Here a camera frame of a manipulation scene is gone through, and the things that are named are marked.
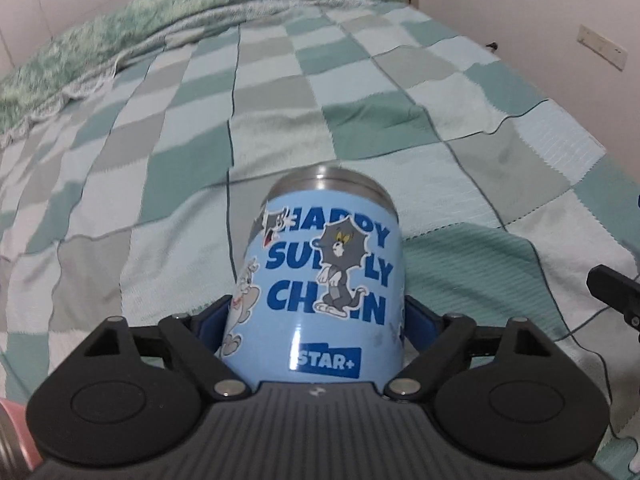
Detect green checkered bed blanket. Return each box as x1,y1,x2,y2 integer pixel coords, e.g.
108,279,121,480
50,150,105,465
1,1,639,479

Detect pink steel cup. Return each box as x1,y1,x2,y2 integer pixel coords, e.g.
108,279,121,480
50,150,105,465
0,399,42,480

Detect green floral quilt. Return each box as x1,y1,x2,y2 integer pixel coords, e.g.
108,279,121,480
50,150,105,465
1,0,401,136

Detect white wall socket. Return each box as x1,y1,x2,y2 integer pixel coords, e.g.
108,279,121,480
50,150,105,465
577,25,628,72

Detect blue cartoon print cup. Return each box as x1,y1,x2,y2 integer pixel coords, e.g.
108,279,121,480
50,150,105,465
219,165,406,390

